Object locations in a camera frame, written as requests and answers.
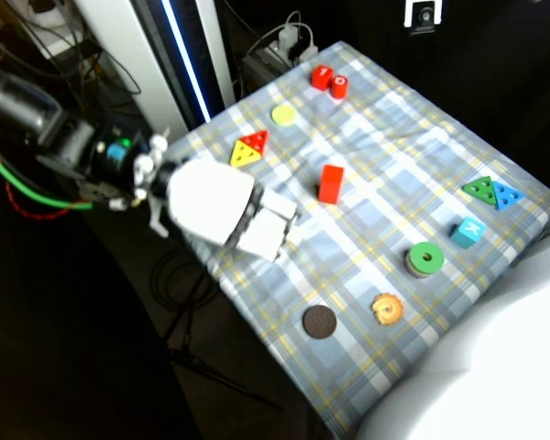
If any grey power strip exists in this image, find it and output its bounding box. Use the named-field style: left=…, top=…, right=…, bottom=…
left=241, top=43, right=320, bottom=83

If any tan flower-shaped toy biscuit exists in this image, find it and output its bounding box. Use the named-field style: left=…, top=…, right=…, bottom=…
left=370, top=292, right=404, bottom=327

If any red number 1 cube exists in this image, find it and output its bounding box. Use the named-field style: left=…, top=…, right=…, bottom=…
left=310, top=64, right=335, bottom=92

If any yellow triangle block with holes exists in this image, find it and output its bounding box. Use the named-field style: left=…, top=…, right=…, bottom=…
left=229, top=139, right=263, bottom=169

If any green wooden ring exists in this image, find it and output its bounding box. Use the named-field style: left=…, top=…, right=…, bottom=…
left=408, top=241, right=446, bottom=275

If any red letter Q cylinder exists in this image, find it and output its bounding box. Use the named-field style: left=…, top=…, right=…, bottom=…
left=329, top=73, right=349, bottom=100

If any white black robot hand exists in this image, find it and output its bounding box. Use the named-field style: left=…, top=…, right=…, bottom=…
left=166, top=157, right=299, bottom=263

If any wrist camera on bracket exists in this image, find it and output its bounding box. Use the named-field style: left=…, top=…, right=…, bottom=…
left=402, top=0, right=444, bottom=37

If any white robot body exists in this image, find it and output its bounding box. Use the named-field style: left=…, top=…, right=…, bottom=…
left=355, top=228, right=550, bottom=440

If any red triangle block with holes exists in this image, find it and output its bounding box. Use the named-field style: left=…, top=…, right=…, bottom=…
left=238, top=129, right=270, bottom=158

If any blue plaid tablecloth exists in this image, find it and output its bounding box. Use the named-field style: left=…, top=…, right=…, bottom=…
left=164, top=40, right=550, bottom=440

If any green triangle block with holes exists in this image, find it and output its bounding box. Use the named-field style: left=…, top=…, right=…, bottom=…
left=461, top=175, right=499, bottom=210

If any white column with light strip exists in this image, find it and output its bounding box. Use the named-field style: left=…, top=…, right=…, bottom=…
left=72, top=0, right=237, bottom=134

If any red rectangular wooden block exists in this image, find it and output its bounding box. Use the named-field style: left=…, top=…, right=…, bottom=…
left=317, top=164, right=345, bottom=205

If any teal letter K cube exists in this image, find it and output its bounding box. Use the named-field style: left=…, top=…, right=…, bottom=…
left=448, top=216, right=487, bottom=250

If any dark brown round toy cookie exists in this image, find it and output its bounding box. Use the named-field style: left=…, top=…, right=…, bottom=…
left=302, top=304, right=338, bottom=340

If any lime green round toy cookie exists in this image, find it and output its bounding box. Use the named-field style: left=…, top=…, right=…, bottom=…
left=269, top=103, right=297, bottom=127

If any white plug adapter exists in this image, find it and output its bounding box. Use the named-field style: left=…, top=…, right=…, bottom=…
left=277, top=25, right=302, bottom=52

